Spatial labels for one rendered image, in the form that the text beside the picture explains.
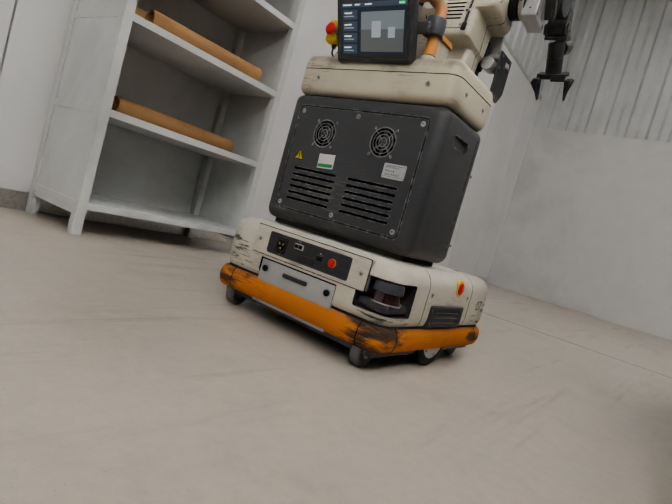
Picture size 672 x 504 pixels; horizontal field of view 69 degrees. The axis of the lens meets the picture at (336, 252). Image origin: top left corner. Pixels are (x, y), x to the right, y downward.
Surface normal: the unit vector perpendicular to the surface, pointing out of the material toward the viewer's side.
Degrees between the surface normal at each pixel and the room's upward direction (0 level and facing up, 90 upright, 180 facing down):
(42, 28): 90
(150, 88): 90
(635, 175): 90
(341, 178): 90
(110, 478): 0
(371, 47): 115
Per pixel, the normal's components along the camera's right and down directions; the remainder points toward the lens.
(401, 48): -0.65, 0.31
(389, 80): -0.59, -0.11
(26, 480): 0.27, -0.96
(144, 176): 0.77, 0.26
